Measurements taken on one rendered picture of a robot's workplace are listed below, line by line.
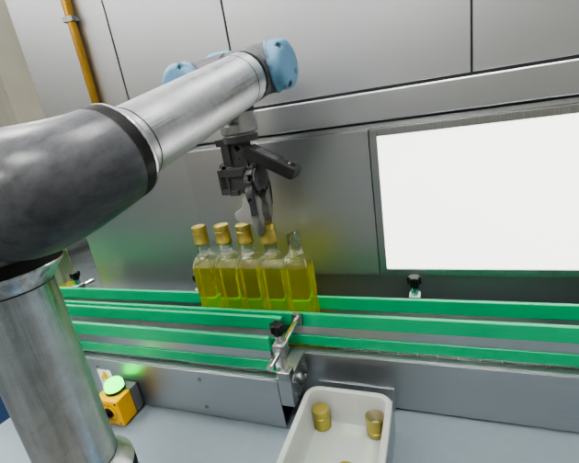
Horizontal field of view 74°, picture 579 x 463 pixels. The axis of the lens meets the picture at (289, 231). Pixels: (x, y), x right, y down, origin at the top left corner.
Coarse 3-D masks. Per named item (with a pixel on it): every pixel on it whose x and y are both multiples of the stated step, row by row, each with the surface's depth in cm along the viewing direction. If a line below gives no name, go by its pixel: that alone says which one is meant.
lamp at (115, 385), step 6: (108, 378) 90; (114, 378) 90; (120, 378) 90; (108, 384) 88; (114, 384) 88; (120, 384) 89; (108, 390) 88; (114, 390) 88; (120, 390) 89; (108, 396) 88
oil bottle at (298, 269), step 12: (288, 264) 81; (300, 264) 80; (312, 264) 85; (288, 276) 82; (300, 276) 81; (312, 276) 85; (288, 288) 83; (300, 288) 82; (312, 288) 84; (288, 300) 85; (300, 300) 83; (312, 300) 84
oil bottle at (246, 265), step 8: (240, 256) 86; (248, 256) 85; (256, 256) 86; (240, 264) 86; (248, 264) 85; (256, 264) 85; (240, 272) 86; (248, 272) 85; (256, 272) 85; (240, 280) 87; (248, 280) 86; (256, 280) 86; (240, 288) 88; (248, 288) 87; (256, 288) 86; (248, 296) 88; (256, 296) 87; (248, 304) 89; (256, 304) 88; (264, 304) 88
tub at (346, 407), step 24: (336, 408) 78; (360, 408) 76; (384, 408) 73; (312, 432) 76; (336, 432) 76; (360, 432) 75; (384, 432) 66; (288, 456) 65; (312, 456) 72; (336, 456) 71; (360, 456) 70; (384, 456) 62
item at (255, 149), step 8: (248, 152) 76; (256, 152) 75; (264, 152) 76; (272, 152) 78; (256, 160) 76; (264, 160) 75; (272, 160) 75; (280, 160) 76; (288, 160) 76; (272, 168) 75; (280, 168) 75; (288, 168) 74; (296, 168) 75; (288, 176) 75
